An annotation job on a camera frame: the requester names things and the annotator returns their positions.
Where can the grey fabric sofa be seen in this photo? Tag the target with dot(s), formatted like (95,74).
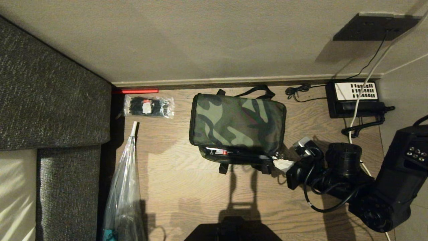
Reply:
(50,107)

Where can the black wall socket panel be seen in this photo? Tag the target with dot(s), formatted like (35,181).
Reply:
(374,28)

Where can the wooden baseboard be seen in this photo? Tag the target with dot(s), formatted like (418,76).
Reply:
(234,81)

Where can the camouflage bag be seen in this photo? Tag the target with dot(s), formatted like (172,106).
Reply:
(237,120)

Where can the clear plastic bag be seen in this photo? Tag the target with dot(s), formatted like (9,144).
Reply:
(125,187)

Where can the white cushion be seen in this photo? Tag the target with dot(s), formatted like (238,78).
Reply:
(16,194)

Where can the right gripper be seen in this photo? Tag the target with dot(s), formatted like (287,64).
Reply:
(306,175)

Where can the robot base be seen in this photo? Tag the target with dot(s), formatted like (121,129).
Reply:
(234,232)

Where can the red bar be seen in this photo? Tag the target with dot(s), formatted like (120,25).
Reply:
(135,91)

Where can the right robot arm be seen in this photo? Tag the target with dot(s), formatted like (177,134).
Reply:
(391,180)

